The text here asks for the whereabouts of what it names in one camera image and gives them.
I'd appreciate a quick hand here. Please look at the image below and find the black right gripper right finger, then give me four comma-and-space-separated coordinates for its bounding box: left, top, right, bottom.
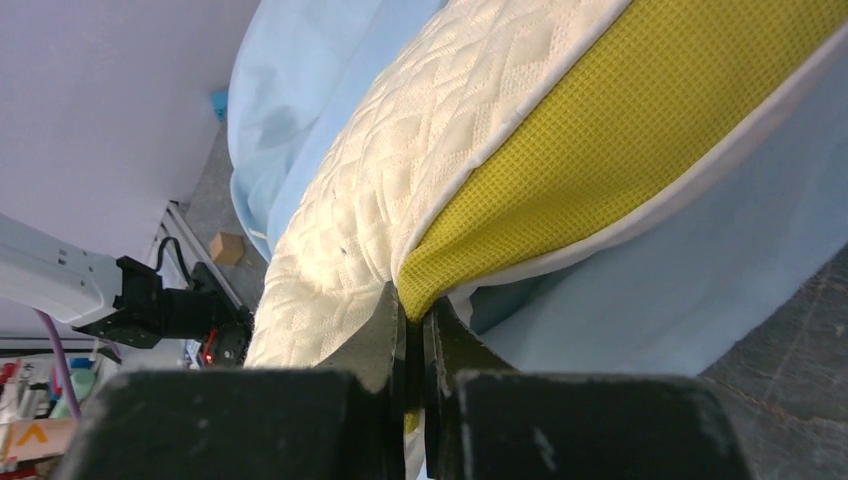
423, 300, 751, 479

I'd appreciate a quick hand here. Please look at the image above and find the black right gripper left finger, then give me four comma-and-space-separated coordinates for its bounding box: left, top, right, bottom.
55, 284, 406, 479

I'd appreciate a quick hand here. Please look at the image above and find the light blue pillowcase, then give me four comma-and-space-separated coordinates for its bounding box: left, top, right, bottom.
226, 0, 848, 378

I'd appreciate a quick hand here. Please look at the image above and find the cream and yellow pillow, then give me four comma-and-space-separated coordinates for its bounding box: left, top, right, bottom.
243, 0, 848, 439

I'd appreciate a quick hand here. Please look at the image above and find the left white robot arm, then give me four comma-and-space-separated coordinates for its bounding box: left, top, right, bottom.
1, 216, 252, 367

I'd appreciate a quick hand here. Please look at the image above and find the small wooden cube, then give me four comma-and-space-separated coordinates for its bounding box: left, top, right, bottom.
208, 231, 245, 266

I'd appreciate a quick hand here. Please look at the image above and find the blue plastic clip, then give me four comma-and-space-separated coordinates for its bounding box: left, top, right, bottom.
210, 90, 228, 123

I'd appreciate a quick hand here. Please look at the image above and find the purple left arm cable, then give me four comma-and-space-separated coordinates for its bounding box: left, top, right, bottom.
33, 309, 83, 421

